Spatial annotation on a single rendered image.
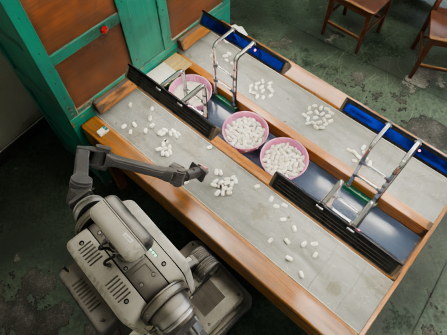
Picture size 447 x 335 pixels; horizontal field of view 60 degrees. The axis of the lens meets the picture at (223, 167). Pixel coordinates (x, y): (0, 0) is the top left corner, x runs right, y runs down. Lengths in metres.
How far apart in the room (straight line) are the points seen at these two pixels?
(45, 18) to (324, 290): 1.75
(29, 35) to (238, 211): 1.26
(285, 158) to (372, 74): 1.80
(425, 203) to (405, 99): 1.58
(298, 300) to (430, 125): 2.17
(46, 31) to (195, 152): 0.93
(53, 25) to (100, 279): 1.23
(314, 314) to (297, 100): 1.24
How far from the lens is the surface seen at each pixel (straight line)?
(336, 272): 1.99
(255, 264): 1.91
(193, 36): 2.66
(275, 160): 2.17
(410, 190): 2.29
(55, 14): 2.02
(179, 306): 1.19
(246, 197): 2.06
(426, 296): 2.94
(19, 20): 1.92
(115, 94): 2.40
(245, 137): 2.25
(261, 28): 4.01
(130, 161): 1.85
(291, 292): 1.89
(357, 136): 2.37
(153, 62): 2.56
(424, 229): 2.20
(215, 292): 2.16
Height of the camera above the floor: 2.59
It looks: 60 degrees down
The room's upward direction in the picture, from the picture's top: 1 degrees counter-clockwise
